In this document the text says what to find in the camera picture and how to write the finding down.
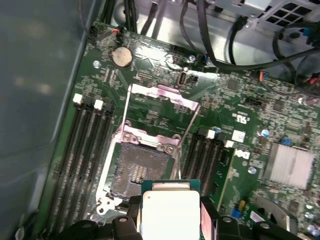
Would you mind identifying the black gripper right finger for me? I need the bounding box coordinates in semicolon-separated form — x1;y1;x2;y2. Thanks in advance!
200;196;304;240

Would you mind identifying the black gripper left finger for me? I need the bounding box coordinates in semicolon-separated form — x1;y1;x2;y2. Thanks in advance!
67;194;143;240

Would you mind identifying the silver CPU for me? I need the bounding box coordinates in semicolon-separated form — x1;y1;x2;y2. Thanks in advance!
139;178;202;240

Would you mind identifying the metal socket cover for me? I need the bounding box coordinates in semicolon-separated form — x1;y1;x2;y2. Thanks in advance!
122;83;202;151

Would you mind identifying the CPU socket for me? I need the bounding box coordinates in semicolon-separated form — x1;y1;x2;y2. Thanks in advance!
96;123;183;220

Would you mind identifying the RAM slot with white clips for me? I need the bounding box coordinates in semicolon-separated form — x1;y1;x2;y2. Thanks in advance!
191;129;218;182
48;92;84;226
71;99;105;221
203;138;235;201

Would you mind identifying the metal socket locking lever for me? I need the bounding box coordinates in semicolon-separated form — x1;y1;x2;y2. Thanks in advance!
173;146;183;181

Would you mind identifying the silver chipset heatsink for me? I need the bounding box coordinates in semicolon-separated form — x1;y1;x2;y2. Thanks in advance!
262;142;315;190

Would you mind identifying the green motherboard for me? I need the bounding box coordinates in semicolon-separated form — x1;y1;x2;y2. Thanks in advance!
32;21;320;240

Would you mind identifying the silver onboard USB port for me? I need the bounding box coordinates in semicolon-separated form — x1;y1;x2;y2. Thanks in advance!
178;66;189;88

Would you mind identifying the black PC case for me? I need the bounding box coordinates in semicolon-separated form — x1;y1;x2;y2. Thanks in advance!
0;0;320;240

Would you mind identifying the silver coin battery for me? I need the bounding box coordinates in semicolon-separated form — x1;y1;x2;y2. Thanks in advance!
111;46;133;68

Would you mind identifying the metal drive cage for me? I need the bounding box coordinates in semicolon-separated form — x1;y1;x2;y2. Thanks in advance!
213;0;320;35

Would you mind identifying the thick black cable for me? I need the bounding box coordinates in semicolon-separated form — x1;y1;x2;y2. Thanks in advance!
197;0;320;74

